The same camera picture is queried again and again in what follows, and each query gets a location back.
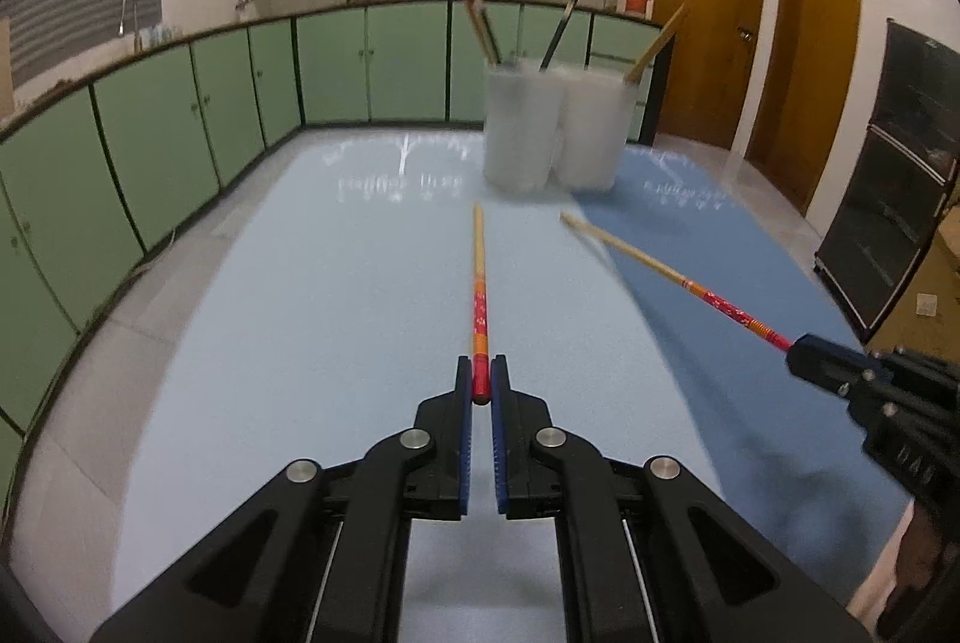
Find blue patterned tablecloth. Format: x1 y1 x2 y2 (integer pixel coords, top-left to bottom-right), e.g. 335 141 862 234
559 144 913 606

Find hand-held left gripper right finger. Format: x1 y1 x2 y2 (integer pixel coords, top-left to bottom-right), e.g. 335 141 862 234
489 354 875 643

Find person's right hand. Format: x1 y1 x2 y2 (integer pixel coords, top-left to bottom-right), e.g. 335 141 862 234
847 500 960 641

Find red and wooden chopstick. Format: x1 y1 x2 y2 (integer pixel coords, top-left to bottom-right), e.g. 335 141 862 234
469 0 502 65
470 204 493 405
625 2 689 84
560 212 796 353
452 0 496 65

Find white utensil holder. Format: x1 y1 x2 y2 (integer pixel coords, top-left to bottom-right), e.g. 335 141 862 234
555 64 635 193
482 59 568 194

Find light blue table cover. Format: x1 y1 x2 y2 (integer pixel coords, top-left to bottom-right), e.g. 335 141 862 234
112 129 725 643

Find brown cardboard box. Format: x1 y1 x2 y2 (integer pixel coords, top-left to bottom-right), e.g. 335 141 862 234
866 223 960 360

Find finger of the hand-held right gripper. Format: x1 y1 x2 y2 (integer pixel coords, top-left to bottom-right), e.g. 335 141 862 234
785 334 897 419

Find green base kitchen cabinets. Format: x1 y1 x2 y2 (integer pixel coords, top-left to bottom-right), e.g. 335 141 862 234
0 0 676 503

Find wooden door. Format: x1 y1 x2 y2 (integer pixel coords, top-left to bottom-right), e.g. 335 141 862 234
742 0 863 218
656 0 770 151

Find dark chopstick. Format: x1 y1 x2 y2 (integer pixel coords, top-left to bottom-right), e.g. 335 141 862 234
538 0 583 70

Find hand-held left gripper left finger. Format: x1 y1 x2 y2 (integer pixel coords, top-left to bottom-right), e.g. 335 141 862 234
88 354 475 643

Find black glass-door cabinet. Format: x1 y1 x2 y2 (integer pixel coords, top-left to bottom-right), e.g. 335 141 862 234
814 17 960 345

